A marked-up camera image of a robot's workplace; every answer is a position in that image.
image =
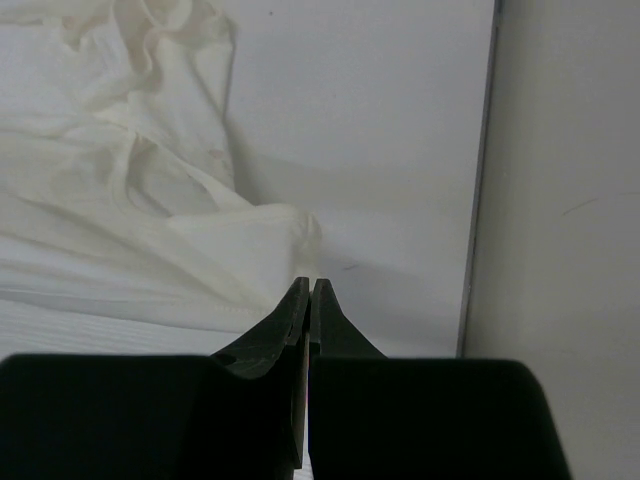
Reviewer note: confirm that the white tank top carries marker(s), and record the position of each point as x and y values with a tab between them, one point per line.
117	179

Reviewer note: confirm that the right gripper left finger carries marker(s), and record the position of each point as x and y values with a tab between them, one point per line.
238	413

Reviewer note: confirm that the aluminium table edge rail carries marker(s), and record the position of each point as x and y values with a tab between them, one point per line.
498	7

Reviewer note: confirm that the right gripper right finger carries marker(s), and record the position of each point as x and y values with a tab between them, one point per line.
371	416

